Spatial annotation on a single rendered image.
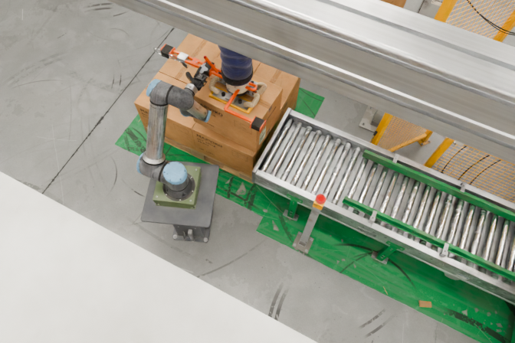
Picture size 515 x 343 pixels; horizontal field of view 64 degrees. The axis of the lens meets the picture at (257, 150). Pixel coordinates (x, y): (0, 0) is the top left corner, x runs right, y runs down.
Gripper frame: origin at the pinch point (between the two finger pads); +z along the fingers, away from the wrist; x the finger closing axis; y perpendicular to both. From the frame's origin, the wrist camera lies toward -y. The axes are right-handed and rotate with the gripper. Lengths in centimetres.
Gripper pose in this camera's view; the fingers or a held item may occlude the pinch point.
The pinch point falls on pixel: (204, 66)
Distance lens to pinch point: 313.5
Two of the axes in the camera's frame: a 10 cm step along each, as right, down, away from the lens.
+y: 8.9, 4.0, -2.0
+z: 4.5, -7.8, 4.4
